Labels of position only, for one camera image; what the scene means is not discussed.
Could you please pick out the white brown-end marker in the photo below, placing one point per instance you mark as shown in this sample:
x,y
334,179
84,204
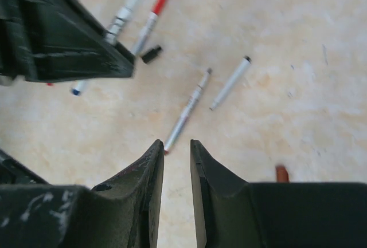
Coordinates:
x,y
186,112

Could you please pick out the small white black-end pen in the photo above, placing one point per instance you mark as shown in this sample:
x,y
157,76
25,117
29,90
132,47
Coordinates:
x,y
239,71

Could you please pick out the white blue-end marker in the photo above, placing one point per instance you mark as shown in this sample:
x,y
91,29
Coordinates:
x,y
79,87

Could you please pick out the brown marker cap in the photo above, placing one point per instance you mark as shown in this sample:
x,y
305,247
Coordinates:
x,y
282,175

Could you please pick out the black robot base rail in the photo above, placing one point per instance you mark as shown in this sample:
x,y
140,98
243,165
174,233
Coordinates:
x,y
13,172

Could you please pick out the red marker cap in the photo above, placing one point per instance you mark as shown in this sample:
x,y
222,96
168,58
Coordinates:
x,y
158,6

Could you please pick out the black pen cap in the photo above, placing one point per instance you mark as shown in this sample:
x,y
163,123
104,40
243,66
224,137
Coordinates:
x,y
151,54

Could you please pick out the red clear pen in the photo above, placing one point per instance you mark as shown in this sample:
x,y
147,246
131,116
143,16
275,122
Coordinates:
x,y
122,17

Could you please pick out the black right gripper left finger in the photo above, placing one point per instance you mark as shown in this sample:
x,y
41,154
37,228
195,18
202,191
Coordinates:
x,y
122,211

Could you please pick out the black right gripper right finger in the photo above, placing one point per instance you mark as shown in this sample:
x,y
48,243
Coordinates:
x,y
231,212

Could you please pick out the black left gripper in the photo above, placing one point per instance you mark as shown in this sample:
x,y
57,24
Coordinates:
x,y
58,40

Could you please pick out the white red-end marker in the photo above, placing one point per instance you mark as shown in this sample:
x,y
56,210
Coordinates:
x,y
144,34

